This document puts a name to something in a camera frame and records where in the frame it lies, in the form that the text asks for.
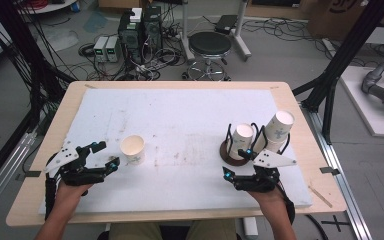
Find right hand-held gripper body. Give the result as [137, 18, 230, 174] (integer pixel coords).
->
[234, 148, 298, 194]

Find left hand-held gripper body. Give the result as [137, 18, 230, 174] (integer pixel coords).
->
[43, 139, 107, 187]

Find short stack of paper cups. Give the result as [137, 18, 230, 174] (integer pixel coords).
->
[228, 123, 255, 161]

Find single white paper cup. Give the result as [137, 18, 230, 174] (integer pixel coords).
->
[119, 134, 146, 166]

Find person's left hand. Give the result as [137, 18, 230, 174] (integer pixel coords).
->
[54, 180, 94, 218]

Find person's right hand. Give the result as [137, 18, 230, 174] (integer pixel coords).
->
[248, 188, 287, 215]

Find white paper cup right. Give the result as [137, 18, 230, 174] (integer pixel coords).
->
[252, 110, 296, 155]

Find black tape piece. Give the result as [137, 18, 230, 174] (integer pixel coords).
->
[319, 166, 341, 176]
[15, 170, 43, 181]

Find white table leg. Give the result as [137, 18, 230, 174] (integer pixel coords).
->
[243, 217, 259, 240]

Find thin wooden stick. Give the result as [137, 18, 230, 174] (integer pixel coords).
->
[307, 185, 334, 209]

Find person's khaki trousers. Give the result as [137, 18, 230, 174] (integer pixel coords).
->
[108, 219, 238, 240]

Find white foam mat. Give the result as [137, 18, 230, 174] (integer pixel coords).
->
[38, 88, 314, 215]

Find white power strip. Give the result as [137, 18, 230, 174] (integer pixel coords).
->
[134, 63, 163, 76]

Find grey bench power supply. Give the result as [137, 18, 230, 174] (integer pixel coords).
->
[92, 35, 109, 63]
[105, 35, 121, 63]

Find black computer tower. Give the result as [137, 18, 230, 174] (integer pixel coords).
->
[117, 11, 145, 64]
[142, 5, 164, 63]

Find black round stool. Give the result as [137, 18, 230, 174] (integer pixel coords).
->
[181, 31, 233, 82]

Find white platform board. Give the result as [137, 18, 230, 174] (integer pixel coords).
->
[339, 65, 384, 138]

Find black flat device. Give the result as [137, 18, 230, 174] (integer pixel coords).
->
[214, 14, 239, 35]

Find small white box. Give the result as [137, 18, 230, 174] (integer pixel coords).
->
[129, 7, 144, 24]

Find white round table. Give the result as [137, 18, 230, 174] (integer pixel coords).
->
[16, 0, 78, 15]

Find cardboard box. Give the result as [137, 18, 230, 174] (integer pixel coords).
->
[308, 0, 378, 41]

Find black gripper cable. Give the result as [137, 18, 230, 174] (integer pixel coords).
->
[275, 181, 330, 240]

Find aluminium rail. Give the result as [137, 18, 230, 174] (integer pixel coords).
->
[0, 131, 38, 222]
[301, 103, 374, 240]

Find tangle of cables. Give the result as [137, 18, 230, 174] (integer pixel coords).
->
[77, 42, 188, 82]

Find white metal stand frame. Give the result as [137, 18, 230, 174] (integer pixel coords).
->
[179, 0, 253, 63]

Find black floor cables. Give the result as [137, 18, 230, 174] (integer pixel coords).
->
[242, 18, 328, 45]

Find black frame post with cables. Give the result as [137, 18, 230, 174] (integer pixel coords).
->
[0, 0, 78, 141]

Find black aluminium frame post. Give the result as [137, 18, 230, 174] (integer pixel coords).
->
[292, 0, 384, 145]

